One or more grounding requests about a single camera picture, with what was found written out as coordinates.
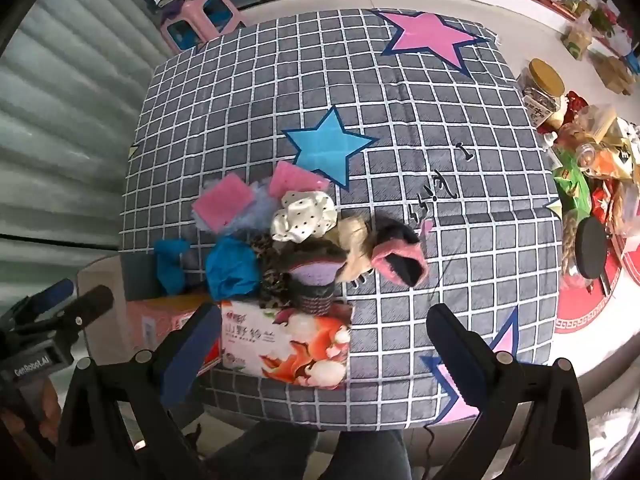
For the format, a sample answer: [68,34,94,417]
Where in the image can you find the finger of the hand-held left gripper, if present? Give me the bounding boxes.
[52,285,114,328]
[10,279,76,313]

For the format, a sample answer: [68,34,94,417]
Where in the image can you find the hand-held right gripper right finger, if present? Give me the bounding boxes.
[425,303,593,480]

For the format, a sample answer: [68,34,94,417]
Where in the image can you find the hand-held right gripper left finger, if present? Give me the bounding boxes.
[55,301,223,480]

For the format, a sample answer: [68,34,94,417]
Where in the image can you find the white storage box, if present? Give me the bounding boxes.
[75,252,161,356]

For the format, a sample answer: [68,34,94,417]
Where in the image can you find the leopard print scrunchie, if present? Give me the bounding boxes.
[250,232,296,311]

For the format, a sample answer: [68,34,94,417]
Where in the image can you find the black pink fuzzy sock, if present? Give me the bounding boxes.
[370,212,430,288]

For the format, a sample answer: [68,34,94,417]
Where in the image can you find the pink sponge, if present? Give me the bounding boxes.
[268,161,331,201]
[192,174,253,233]

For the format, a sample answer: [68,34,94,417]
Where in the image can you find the beige satin scrunchie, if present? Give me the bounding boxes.
[332,217,376,283]

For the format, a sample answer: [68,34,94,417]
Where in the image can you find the light blue fluffy cloth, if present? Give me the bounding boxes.
[220,180,281,241]

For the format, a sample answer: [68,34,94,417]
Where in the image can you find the white polka dot scrunchie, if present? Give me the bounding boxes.
[271,190,338,243]

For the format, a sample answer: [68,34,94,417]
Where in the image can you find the pink printed cardboard box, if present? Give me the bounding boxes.
[125,295,353,391]

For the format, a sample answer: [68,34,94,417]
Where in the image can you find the red round mat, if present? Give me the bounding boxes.
[552,240,640,361]

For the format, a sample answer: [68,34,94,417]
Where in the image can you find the person's legs dark trousers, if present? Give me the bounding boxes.
[200,422,416,480]

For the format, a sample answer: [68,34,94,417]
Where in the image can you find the black round disc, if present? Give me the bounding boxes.
[574,217,608,281]

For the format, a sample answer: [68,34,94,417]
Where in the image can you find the grey checked star blanket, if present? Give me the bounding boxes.
[119,8,563,431]

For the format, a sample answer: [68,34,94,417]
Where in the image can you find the pile of snack packets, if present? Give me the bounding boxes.
[537,92,640,291]

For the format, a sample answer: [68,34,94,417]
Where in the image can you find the glass jar gold lid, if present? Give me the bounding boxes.
[516,58,568,128]

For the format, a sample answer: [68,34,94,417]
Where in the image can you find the pink plastic stool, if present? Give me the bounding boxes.
[160,0,246,56]

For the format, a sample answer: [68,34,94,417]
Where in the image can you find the row of shelf goods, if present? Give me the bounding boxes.
[490,0,640,93]

